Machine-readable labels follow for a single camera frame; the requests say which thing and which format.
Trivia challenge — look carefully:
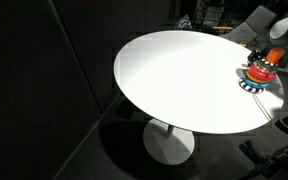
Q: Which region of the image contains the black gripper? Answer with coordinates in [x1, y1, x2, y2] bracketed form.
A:
[247, 48, 269, 66]

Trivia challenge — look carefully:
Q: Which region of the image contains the wooden bar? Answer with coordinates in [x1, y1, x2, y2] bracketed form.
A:
[212, 25, 235, 32]

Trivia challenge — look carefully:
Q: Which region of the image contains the dark metal rack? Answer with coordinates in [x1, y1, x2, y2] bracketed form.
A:
[193, 0, 238, 28]

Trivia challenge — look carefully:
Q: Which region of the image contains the patterned black object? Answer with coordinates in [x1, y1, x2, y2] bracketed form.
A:
[175, 14, 193, 31]

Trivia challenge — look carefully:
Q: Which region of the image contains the clear plastic toy ring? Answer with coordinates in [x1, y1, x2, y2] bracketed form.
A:
[253, 59, 279, 75]

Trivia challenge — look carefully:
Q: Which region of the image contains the black white checkered ring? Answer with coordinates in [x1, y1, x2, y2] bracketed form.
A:
[259, 57, 282, 69]

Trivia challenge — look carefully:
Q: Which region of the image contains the rainbow ring stacking toy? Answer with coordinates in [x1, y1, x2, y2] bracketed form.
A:
[238, 47, 287, 95]

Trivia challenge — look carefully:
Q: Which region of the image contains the red toy ring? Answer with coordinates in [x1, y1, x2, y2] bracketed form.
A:
[248, 64, 277, 81]

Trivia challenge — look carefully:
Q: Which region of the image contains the orange toy ring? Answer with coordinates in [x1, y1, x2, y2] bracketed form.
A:
[246, 70, 272, 84]

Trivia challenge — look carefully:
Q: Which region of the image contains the blue toy ring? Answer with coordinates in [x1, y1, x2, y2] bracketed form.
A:
[243, 75, 270, 90]

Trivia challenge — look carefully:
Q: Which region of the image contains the white table pedestal base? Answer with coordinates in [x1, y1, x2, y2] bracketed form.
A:
[142, 117, 196, 166]

